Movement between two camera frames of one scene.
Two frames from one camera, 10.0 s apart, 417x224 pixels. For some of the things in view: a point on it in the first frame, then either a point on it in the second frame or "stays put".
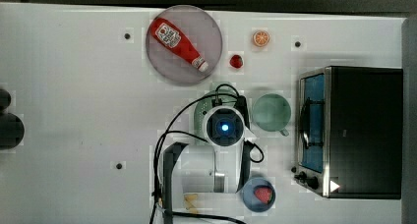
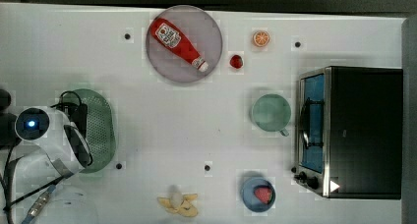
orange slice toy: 261,38 stays put
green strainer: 209,100 → 101,132
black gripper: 241,105 → 78,113
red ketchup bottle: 177,42 stays put
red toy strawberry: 236,61 stays put
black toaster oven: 349,133 stays put
